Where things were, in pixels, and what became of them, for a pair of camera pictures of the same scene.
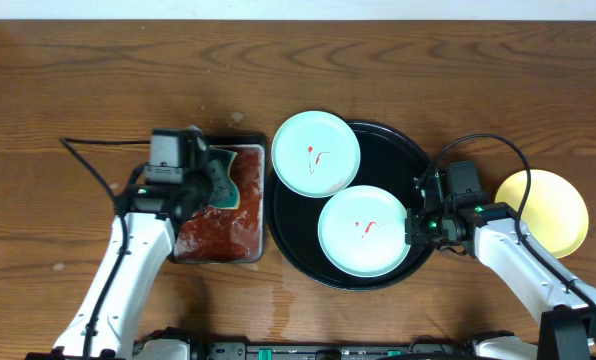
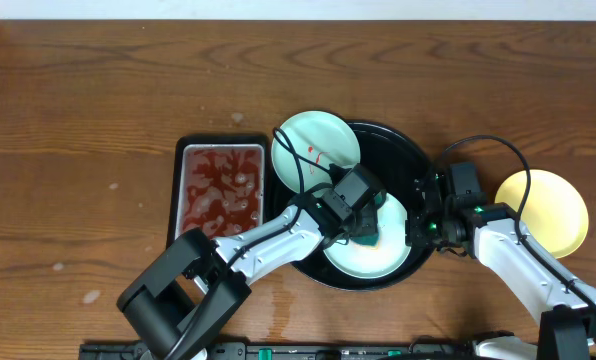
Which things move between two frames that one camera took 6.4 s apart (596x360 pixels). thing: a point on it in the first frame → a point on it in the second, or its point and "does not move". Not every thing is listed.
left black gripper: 216,176 → 366,220
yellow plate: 554,214 does not move
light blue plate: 362,231 does not move
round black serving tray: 388,160 does not move
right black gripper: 415,233 does not move
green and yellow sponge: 222,191 → 368,237
